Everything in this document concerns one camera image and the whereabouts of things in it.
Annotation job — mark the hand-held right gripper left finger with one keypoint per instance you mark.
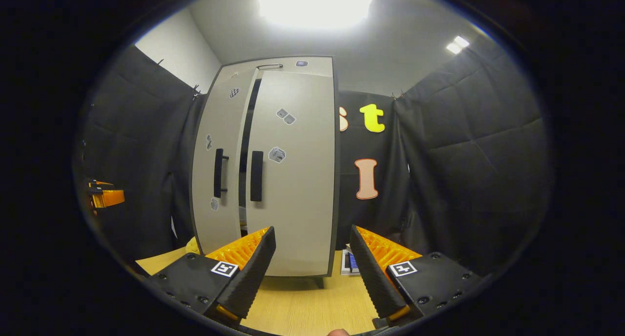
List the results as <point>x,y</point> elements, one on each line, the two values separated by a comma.
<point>251,272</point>

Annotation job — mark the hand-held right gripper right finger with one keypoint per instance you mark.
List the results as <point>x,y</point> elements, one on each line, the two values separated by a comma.
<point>373,272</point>

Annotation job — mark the grey shoe cabinet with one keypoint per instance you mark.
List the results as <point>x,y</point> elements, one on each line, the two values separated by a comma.
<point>320,66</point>

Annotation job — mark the small ceiling light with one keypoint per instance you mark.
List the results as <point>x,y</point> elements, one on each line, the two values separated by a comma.
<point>453,48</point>
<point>462,41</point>

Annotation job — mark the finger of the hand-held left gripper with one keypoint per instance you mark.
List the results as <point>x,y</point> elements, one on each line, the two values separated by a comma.
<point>110,198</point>
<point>97,185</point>

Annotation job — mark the large ceiling light panel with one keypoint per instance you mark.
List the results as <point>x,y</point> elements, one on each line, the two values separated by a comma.
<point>315,4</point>

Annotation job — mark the yellow object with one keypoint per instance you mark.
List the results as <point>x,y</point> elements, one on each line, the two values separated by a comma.
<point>193,245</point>

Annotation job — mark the blue book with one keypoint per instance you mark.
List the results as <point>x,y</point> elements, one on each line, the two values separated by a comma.
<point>353,262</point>

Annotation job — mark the grey cabinet door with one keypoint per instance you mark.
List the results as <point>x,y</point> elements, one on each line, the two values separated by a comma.
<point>217,126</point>
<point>302,189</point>

